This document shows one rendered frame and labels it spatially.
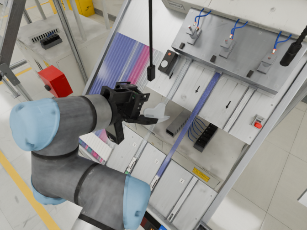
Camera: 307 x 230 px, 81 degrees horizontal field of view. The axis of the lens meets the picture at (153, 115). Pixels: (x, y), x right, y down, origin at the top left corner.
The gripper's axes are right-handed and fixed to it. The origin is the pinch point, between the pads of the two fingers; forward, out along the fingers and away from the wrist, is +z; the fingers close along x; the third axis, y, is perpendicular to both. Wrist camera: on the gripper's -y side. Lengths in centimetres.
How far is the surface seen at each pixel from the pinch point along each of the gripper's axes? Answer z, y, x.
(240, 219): 78, -71, -58
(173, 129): 35.3, -19.5, 0.7
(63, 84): 17, -25, 68
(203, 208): 5.3, -22.5, -29.0
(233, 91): 14.8, 13.0, -17.8
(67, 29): 41, -1, 109
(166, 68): 9.5, 11.3, 4.0
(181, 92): 12.7, 5.3, -3.1
